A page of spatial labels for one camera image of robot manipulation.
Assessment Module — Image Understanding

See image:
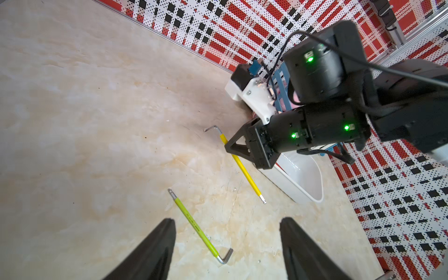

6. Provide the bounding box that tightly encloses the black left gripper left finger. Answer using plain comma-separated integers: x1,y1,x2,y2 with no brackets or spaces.
105,218,176,280

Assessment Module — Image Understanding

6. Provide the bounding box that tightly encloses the green hex key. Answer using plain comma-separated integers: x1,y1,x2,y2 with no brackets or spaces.
168,189,234,265

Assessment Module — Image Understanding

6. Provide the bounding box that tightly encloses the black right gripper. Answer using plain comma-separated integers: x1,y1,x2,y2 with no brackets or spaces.
225,100,371,169

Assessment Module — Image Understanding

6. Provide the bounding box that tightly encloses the black wall hook rail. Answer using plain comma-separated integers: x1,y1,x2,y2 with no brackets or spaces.
369,0,397,32

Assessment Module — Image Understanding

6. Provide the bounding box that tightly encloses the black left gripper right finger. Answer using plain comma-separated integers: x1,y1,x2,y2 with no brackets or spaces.
280,217,350,280

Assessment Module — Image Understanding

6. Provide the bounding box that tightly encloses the yellow hex key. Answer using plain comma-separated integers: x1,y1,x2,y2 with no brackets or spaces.
204,126,267,204

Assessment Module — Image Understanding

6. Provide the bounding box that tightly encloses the blue white toy crib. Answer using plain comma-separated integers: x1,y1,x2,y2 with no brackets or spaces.
269,62,347,155

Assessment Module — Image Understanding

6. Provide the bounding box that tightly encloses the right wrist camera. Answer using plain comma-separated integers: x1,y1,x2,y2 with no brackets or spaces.
225,58,277,125

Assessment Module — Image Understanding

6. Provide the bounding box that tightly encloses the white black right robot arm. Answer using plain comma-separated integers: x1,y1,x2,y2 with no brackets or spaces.
225,21,448,169

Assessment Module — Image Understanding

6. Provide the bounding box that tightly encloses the white plastic storage box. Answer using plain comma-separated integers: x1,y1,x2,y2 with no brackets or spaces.
260,152,324,204

